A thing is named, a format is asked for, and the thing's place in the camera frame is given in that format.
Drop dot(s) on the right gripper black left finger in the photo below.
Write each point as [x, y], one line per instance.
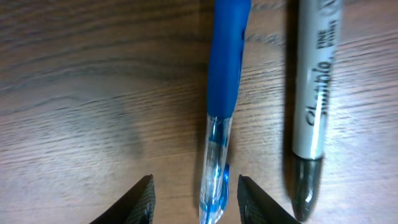
[136, 206]

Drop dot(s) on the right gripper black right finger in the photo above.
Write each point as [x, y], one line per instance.
[258, 207]

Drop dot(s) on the blue ballpoint pen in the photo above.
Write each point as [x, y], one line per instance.
[224, 73]

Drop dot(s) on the black permanent marker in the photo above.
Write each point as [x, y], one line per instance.
[319, 26]

